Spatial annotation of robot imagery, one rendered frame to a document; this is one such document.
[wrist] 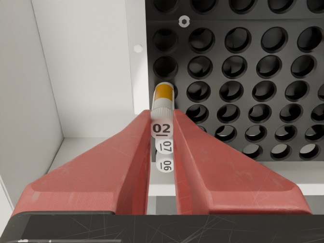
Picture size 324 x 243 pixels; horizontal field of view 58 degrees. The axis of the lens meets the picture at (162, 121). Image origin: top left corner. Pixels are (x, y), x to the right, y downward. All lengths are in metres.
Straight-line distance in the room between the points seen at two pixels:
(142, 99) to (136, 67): 0.03
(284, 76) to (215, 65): 0.04
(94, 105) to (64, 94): 0.03
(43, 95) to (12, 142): 0.05
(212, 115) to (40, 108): 0.12
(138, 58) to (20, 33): 0.08
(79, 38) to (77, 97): 0.05
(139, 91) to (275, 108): 0.10
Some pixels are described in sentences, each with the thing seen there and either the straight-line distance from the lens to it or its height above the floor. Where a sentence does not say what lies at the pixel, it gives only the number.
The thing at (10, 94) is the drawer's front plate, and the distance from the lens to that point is 0.19.
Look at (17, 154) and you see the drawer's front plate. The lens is 0.20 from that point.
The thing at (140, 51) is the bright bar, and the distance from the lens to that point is 0.21.
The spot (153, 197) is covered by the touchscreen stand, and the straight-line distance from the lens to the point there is 1.48.
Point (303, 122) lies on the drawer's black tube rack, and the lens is 0.19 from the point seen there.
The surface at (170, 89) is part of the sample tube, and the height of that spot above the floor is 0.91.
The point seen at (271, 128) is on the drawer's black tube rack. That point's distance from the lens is 0.19.
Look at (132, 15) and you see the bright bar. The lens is 0.20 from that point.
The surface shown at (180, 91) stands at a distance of 0.16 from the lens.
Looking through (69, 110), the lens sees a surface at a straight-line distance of 0.25.
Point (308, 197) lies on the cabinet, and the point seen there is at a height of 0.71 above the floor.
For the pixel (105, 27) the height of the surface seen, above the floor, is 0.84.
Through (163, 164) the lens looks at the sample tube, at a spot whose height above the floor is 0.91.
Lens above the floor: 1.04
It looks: 57 degrees down
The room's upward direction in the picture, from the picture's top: 179 degrees counter-clockwise
